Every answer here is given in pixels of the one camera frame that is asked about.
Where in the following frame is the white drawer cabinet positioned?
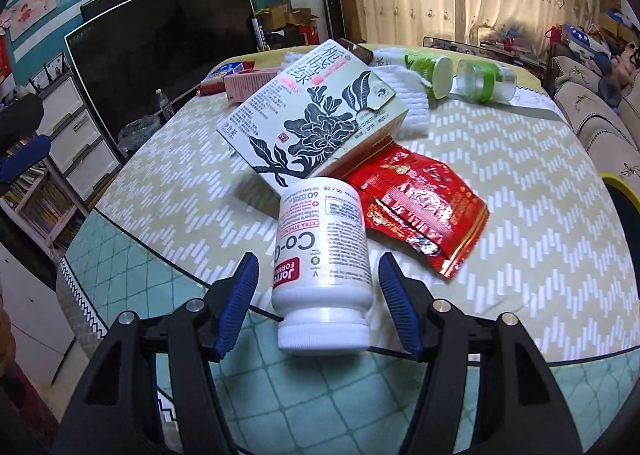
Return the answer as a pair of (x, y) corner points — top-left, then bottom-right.
(37, 72), (123, 203)

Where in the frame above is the low rack with clutter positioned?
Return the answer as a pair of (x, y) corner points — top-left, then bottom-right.
(424, 35), (546, 81)

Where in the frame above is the brown ribbed lid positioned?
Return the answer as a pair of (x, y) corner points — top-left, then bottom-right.
(334, 38), (373, 65)

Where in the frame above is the white folded towel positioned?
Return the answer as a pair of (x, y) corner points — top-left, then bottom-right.
(370, 48), (437, 138)

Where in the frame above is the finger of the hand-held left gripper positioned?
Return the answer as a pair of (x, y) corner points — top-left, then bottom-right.
(0, 134), (52, 186)

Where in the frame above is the pink carton box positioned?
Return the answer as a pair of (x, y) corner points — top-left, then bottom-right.
(223, 68), (281, 103)

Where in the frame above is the green and white bottle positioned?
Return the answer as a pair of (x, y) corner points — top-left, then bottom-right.
(402, 49), (453, 100)

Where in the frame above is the clear jar with green label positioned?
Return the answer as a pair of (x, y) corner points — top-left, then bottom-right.
(449, 59), (518, 103)

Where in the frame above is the bookshelf with books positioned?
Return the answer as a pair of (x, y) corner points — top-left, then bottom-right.
(0, 135), (88, 256)

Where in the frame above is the small red carton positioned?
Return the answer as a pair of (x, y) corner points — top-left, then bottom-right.
(197, 76), (227, 97)

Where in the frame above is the glass ashtray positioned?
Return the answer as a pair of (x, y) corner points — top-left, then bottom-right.
(117, 116), (162, 156)

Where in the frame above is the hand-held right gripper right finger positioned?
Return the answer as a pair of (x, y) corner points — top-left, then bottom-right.
(377, 251), (583, 455)

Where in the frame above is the black tower fan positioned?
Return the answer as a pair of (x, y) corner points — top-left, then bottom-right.
(320, 0), (347, 43)

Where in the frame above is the wall poster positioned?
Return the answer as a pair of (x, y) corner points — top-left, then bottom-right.
(7, 0), (56, 41)

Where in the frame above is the white supplement bottle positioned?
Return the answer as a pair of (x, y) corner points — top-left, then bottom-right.
(270, 176), (373, 355)

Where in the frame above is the yellow grid cloth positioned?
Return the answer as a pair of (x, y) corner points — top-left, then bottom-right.
(210, 42), (546, 108)

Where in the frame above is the clear water bottle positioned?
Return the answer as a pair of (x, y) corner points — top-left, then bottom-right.
(155, 88), (174, 120)

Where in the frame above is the red snack packet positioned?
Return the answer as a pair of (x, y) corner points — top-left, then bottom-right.
(345, 144), (490, 281)

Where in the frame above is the black curved television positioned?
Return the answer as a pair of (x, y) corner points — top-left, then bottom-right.
(64, 0), (258, 161)

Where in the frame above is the open cardboard box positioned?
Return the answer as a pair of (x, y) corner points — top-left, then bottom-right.
(269, 4), (321, 32)

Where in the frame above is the teal grid cloth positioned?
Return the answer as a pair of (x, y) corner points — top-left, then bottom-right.
(60, 210), (640, 455)

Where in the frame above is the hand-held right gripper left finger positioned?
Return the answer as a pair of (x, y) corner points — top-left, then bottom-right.
(52, 251), (261, 455)

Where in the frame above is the beige embroidered sofa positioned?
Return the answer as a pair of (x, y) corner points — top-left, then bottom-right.
(545, 52), (640, 186)

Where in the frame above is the blue and white small box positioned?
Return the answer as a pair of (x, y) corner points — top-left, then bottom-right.
(209, 62), (244, 81)

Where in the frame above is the pile of toys and bags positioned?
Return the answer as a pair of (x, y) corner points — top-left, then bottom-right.
(545, 0), (640, 83)

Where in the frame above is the green floral print box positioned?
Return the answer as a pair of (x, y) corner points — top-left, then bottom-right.
(216, 39), (408, 187)

